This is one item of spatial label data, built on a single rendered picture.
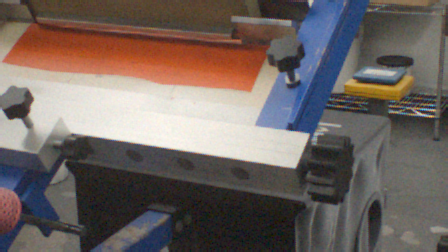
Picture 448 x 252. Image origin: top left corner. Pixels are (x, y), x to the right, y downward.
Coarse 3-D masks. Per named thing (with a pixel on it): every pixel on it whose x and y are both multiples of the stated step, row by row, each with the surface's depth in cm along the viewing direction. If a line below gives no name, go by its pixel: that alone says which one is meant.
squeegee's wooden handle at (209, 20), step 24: (48, 0) 124; (72, 0) 122; (96, 0) 119; (120, 0) 117; (144, 0) 115; (168, 0) 114; (192, 0) 112; (216, 0) 110; (240, 0) 108; (192, 24) 116; (216, 24) 114
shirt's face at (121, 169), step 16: (336, 112) 173; (352, 128) 163; (368, 128) 163; (80, 160) 148; (144, 176) 141; (160, 176) 140; (176, 176) 140; (240, 192) 133; (256, 192) 133; (272, 192) 133
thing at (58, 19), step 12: (60, 24) 125; (72, 24) 124; (84, 24) 123; (96, 24) 122; (108, 24) 121; (120, 24) 120; (132, 24) 119; (144, 24) 119; (156, 24) 118; (168, 24) 117; (180, 24) 117; (192, 36) 116; (204, 36) 115; (216, 36) 114; (228, 36) 113
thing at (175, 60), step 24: (144, 48) 121; (168, 48) 120; (192, 48) 119; (216, 48) 117; (240, 48) 116; (264, 48) 115; (144, 72) 118; (168, 72) 117; (192, 72) 115; (216, 72) 114; (240, 72) 113
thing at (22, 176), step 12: (60, 156) 104; (0, 168) 99; (12, 168) 99; (24, 168) 98; (0, 180) 98; (12, 180) 98; (24, 180) 98; (36, 180) 100; (48, 180) 102; (0, 240) 96; (12, 240) 98
